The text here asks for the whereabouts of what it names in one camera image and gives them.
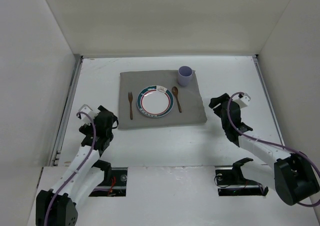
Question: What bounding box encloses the grey cloth placemat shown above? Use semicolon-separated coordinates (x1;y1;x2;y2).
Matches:
118;70;207;130

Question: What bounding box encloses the brown wooden fork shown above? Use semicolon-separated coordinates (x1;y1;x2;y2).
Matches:
128;92;134;120

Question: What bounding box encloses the lilac plastic cup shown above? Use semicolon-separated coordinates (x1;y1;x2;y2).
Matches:
177;66;193;87

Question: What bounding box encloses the brown wooden spoon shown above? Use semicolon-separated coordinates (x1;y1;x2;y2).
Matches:
171;86;182;113

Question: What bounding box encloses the white plate green rim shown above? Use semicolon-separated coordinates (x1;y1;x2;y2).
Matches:
136;85;175;118

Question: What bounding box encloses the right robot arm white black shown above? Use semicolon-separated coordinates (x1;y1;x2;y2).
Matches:
208;92;320;206

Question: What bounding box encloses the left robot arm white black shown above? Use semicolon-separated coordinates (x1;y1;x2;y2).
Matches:
35;105;119;226

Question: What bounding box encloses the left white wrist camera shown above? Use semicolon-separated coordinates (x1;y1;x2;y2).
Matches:
76;104;98;125

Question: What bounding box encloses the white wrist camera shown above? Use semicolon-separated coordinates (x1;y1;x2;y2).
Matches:
233;93;251;109
76;104;98;125

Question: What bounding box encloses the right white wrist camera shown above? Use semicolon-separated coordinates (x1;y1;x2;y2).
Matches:
233;93;251;109

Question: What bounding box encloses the left aluminium table rail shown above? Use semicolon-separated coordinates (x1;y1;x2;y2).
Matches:
47;54;83;166

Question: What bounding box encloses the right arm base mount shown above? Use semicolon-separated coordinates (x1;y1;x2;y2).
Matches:
214;158;269;197

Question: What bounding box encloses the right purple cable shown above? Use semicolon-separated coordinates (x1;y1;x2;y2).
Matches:
226;91;320;208

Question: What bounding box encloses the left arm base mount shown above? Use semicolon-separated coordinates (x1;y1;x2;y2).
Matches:
89;160;128;197

